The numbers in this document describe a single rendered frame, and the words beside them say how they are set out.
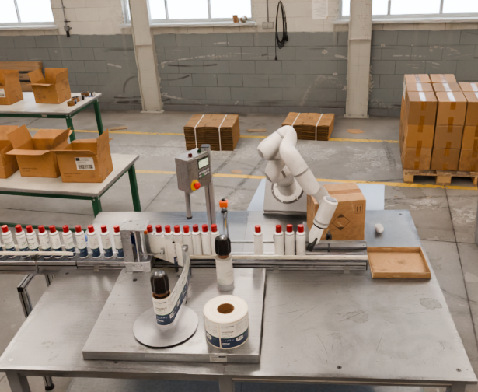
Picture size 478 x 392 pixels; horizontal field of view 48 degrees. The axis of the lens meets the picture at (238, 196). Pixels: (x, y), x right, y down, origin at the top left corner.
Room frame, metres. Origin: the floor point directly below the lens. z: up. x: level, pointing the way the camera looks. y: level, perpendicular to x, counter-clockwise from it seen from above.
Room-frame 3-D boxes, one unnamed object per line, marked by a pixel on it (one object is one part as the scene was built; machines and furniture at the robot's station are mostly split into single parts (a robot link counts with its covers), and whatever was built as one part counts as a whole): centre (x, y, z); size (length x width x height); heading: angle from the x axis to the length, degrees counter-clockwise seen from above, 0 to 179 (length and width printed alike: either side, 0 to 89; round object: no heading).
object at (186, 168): (2.71, 0.23, 1.38); 0.17 x 0.10 x 0.19; 138
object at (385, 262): (2.49, -0.85, 0.85); 0.30 x 0.26 x 0.04; 83
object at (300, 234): (2.55, -0.33, 0.98); 0.05 x 0.05 x 0.20
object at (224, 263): (2.32, 0.09, 1.03); 0.09 x 0.09 x 0.30
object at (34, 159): (4.29, 1.61, 0.96); 0.53 x 0.45 x 0.37; 166
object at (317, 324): (2.49, 0.02, 0.82); 2.10 x 1.50 x 0.02; 83
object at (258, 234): (2.58, -0.09, 0.98); 0.05 x 0.05 x 0.20
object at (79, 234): (2.70, 0.92, 0.98); 0.05 x 0.05 x 0.20
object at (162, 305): (2.03, 0.38, 1.04); 0.09 x 0.09 x 0.29
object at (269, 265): (2.61, 0.14, 0.85); 1.65 x 0.11 x 0.05; 83
